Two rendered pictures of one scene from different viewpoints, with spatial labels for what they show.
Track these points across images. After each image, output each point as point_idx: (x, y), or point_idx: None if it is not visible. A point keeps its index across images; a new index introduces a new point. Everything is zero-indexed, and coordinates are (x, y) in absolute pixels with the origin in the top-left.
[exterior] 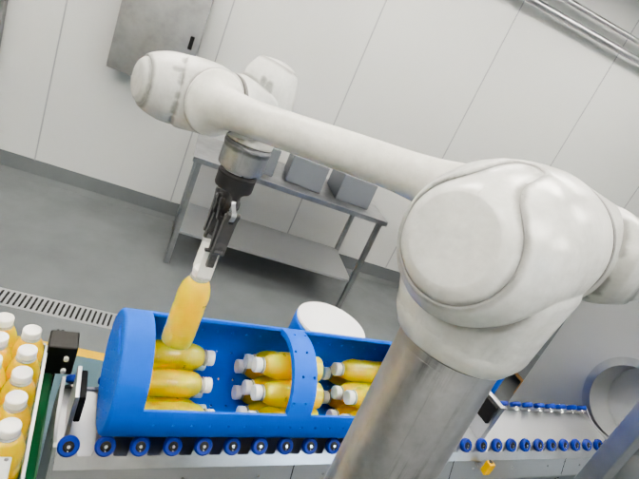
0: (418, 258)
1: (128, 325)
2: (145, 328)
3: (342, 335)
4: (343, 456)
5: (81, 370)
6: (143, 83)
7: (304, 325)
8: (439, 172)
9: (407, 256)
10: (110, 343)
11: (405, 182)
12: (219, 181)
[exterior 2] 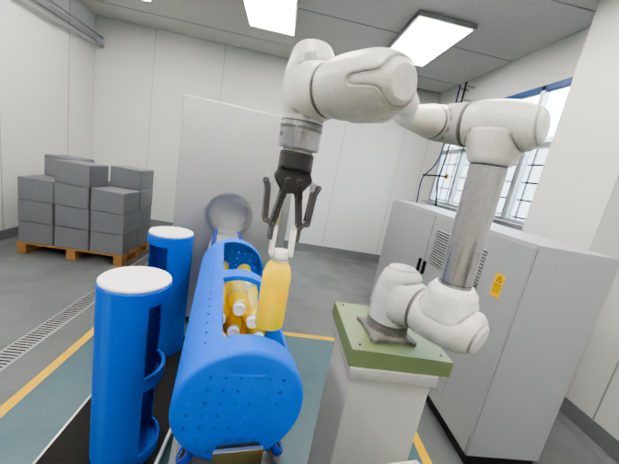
0: (542, 134)
1: (257, 350)
2: (257, 340)
3: (154, 276)
4: (484, 222)
5: (220, 449)
6: (415, 86)
7: (137, 291)
8: (428, 110)
9: (540, 135)
10: (200, 410)
11: (419, 119)
12: (306, 165)
